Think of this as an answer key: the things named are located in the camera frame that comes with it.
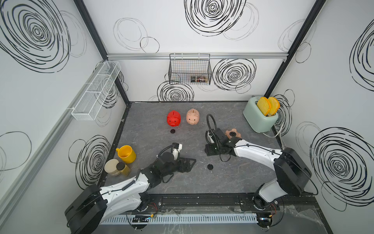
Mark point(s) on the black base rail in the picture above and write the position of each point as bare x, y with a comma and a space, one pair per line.
245, 201

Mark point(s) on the mint green toaster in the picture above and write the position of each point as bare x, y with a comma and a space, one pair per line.
257, 121

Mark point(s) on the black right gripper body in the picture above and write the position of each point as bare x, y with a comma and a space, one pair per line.
213, 149

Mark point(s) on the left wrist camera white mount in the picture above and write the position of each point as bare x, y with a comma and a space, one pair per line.
176, 149

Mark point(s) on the white wire wall shelf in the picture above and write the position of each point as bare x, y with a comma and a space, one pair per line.
94, 97

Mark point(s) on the yellow toast slice right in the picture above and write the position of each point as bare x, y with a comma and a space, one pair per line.
275, 105

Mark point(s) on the yellow mug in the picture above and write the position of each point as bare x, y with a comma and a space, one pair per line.
126, 154

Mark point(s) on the red piggy bank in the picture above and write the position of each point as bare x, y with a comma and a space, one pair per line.
173, 118

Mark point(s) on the yellow jar with black lid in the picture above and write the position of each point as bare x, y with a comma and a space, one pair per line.
123, 169

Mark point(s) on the white slotted cable duct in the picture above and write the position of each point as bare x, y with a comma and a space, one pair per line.
138, 219

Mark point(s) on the yellow toast slice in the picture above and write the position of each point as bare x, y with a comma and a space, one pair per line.
264, 105
275, 105

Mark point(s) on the black wire wall basket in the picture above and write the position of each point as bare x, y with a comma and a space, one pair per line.
183, 66

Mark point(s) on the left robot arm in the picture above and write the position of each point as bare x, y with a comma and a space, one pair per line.
95, 205

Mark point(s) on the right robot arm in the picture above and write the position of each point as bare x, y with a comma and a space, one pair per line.
292, 174

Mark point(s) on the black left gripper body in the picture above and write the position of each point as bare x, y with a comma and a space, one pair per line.
176, 166

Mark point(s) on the orange-tan piggy bank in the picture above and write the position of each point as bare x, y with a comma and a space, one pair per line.
232, 133

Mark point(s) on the light pink piggy bank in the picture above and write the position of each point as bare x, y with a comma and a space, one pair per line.
193, 117

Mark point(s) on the yellow toast slice left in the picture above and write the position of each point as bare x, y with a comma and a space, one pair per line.
264, 105

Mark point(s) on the small items in basket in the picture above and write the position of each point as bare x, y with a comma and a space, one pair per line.
195, 79

